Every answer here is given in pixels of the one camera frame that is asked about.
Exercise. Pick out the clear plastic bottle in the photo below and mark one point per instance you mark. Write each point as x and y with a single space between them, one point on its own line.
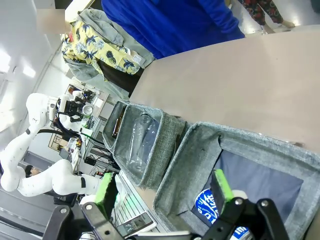
142 142

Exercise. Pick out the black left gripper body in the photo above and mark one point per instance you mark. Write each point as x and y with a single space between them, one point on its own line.
73 107

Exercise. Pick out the metal equipment shelf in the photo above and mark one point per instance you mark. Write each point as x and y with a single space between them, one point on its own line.
92 140

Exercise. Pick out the grey fabric basket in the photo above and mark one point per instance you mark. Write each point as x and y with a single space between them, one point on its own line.
195 160
165 140
110 125

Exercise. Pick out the person in floral trousers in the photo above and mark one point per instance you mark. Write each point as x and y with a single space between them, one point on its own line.
262 10

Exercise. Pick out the ribbed aluminium mounting platform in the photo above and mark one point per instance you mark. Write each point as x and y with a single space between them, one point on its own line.
132 205

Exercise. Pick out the person in yellow pineapple shirt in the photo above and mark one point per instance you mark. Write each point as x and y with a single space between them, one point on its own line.
100 50

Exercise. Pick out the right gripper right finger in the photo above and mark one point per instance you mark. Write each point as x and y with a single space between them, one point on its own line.
250 220

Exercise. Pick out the silver metal can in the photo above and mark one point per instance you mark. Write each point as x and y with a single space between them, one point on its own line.
87 110

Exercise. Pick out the brown glass bottle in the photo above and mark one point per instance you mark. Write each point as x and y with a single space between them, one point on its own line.
118 125

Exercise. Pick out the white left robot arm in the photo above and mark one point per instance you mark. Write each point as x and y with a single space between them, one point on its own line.
62 175

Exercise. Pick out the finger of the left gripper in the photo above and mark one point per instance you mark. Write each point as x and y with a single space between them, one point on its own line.
76 118
79 100

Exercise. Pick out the blue printed can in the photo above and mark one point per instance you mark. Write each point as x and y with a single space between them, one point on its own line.
203 207

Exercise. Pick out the person in black shirt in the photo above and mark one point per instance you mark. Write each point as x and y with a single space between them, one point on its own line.
32 172

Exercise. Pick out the person in blue top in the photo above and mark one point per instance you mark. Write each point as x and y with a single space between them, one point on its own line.
175 25

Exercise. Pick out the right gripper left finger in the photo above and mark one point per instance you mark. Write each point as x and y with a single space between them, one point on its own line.
95 222

